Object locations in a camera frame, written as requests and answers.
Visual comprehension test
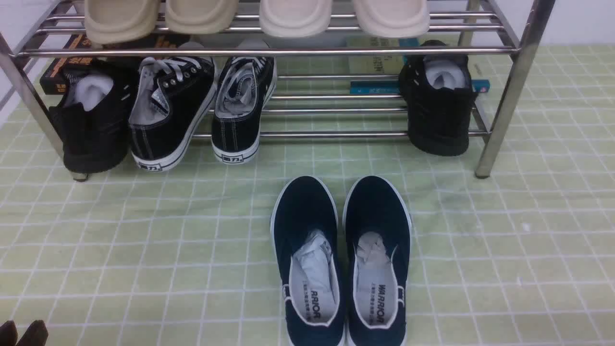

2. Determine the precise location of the silver metal shoe rack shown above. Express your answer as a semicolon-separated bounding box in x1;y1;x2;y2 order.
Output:
1;0;555;179

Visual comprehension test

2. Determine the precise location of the black knit sneaker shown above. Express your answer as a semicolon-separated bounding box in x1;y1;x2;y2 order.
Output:
398;53;478;156
49;59;138;174

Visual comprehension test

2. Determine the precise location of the green checked tablecloth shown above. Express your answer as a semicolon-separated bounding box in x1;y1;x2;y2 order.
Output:
0;46;615;346

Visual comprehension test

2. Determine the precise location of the black orange book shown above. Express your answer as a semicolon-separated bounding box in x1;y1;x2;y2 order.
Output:
39;34;191;96

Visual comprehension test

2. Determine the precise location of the navy slip-on shoe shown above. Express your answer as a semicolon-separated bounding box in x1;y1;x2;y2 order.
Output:
270;176;346;346
341;175;413;346

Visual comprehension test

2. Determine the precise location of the cream slipper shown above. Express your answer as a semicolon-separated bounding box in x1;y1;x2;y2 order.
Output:
352;0;430;38
259;0;332;38

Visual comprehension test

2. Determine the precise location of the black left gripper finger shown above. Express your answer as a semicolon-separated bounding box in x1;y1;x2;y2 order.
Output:
16;320;49;346
0;321;18;346

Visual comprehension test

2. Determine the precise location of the black canvas lace-up sneaker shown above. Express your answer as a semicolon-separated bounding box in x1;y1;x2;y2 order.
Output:
129;55;218;172

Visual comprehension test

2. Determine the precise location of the beige slipper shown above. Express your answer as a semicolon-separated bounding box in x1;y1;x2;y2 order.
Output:
165;0;239;35
84;0;160;45

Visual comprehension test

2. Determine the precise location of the navy slip-on shoe left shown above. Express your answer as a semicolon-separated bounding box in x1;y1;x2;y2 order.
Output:
270;176;346;346

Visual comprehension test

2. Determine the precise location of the cream slipper far right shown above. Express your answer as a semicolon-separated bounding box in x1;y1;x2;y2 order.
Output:
352;0;430;38

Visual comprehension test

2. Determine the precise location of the black knit sneaker left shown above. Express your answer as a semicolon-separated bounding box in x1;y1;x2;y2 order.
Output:
49;59;138;174

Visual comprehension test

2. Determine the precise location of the navy slip-on shoe right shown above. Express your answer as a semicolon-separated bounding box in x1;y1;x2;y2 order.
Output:
341;175;413;346

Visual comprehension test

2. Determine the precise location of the beige slipper far left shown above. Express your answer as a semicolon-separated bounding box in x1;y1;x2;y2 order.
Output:
84;0;160;45

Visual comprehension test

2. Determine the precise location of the black knit sneaker right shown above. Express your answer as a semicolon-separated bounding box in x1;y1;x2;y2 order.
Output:
398;53;478;156

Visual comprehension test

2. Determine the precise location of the pale green teal book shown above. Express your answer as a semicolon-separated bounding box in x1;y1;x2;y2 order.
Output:
345;36;491;95

